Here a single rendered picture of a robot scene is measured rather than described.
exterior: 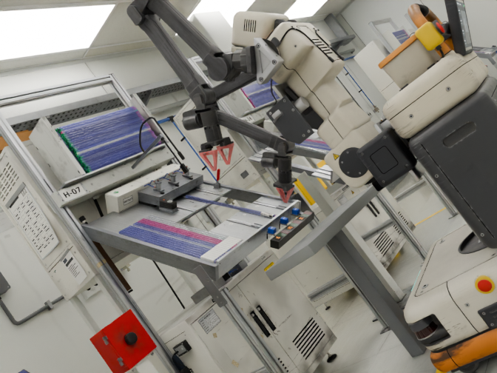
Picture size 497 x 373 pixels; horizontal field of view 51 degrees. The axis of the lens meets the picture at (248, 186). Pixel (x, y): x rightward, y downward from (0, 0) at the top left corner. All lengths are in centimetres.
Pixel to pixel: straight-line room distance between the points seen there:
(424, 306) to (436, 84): 65
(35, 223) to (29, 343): 125
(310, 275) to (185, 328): 156
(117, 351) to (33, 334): 199
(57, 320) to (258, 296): 174
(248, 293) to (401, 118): 121
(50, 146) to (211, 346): 114
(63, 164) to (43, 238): 37
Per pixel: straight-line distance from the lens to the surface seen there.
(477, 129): 151
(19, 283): 379
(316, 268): 351
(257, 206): 241
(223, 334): 224
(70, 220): 234
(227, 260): 197
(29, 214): 261
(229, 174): 358
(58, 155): 249
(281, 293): 255
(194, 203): 246
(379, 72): 673
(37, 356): 367
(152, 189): 251
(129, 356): 176
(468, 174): 154
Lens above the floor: 75
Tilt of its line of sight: 4 degrees up
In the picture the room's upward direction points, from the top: 37 degrees counter-clockwise
